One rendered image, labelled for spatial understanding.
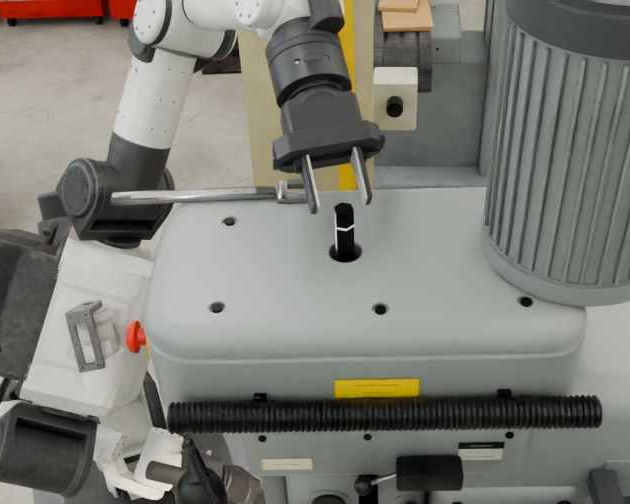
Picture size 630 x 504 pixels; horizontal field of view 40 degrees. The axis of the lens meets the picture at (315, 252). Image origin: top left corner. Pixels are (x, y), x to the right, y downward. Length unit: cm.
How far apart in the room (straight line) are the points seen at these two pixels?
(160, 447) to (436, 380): 82
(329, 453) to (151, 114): 56
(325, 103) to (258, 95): 188
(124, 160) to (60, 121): 381
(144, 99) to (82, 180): 15
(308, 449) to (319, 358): 16
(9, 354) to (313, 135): 63
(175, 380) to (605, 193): 47
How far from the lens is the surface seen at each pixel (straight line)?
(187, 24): 123
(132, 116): 129
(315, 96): 95
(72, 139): 491
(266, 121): 288
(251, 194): 103
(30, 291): 134
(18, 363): 136
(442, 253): 95
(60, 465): 140
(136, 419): 191
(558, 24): 75
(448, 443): 101
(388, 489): 112
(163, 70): 126
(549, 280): 89
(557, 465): 109
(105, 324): 124
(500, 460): 105
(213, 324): 88
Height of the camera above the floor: 251
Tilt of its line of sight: 40 degrees down
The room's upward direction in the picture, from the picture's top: 3 degrees counter-clockwise
